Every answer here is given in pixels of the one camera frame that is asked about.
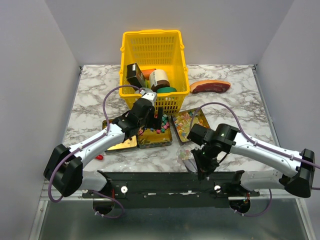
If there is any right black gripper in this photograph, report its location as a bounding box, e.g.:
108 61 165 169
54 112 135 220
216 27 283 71
190 142 219 180

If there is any gold candy tin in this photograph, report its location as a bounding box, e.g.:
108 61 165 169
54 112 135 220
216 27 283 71
105 135 138 154
171 108 210 146
137 114 173 149

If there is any metal candy scoop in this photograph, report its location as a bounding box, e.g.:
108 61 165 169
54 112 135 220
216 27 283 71
182 158 198 173

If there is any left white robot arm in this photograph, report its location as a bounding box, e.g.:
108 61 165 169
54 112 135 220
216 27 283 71
43 92 161 198

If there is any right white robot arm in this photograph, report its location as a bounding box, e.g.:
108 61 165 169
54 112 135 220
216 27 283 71
187 123 315 198

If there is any gold jar lid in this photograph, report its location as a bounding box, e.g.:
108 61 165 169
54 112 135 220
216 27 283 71
216 151 228 162

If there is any clear plastic jar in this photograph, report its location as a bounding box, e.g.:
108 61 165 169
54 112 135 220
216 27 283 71
176 145 195 167

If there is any white brown jar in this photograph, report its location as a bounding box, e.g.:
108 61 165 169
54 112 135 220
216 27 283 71
149 69 170 92

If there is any orange carrot toy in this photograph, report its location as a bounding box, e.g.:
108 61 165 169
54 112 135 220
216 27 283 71
141 68 156 80

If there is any black box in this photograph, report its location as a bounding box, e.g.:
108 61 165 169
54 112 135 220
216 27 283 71
126 63 147 88

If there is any red small object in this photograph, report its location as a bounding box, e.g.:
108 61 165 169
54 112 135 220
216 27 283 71
96 155 104 161

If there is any toy meat slice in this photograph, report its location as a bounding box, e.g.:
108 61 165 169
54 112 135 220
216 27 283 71
190 80 231 94

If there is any yellow plastic basket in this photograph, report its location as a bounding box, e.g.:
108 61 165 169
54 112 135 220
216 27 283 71
119 29 190 115

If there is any black base frame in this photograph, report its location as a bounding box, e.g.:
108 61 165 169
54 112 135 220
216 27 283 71
82 170 293 210

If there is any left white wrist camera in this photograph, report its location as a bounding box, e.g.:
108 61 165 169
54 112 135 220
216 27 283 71
139 89 157 106

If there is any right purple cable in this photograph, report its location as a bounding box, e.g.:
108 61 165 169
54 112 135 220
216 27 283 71
189 102 320 190

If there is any aluminium rail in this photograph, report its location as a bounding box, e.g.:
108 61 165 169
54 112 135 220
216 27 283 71
40 184 299 201

